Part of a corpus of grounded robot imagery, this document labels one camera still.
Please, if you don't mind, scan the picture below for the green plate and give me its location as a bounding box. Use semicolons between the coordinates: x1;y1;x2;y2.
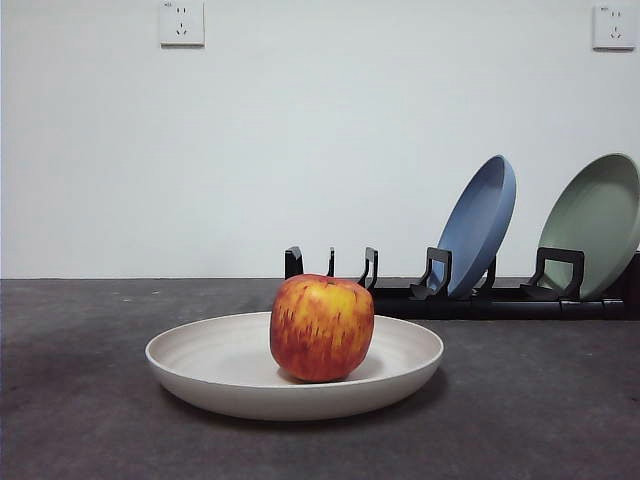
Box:
538;152;640;300

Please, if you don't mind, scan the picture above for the pale yellow cream plate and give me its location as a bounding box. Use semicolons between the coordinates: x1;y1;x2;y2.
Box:
144;310;446;421

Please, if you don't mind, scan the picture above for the blue plate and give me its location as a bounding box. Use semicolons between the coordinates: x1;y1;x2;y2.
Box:
430;154;518;297

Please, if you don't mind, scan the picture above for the black plate rack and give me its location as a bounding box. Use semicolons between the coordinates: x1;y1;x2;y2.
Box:
284;245;640;321

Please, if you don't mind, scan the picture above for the white wall power socket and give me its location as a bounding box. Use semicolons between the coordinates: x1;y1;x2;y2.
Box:
159;0;206;49
593;3;638;50

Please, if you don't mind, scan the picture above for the red yellow apple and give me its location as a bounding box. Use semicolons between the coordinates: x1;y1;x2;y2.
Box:
270;272;376;384

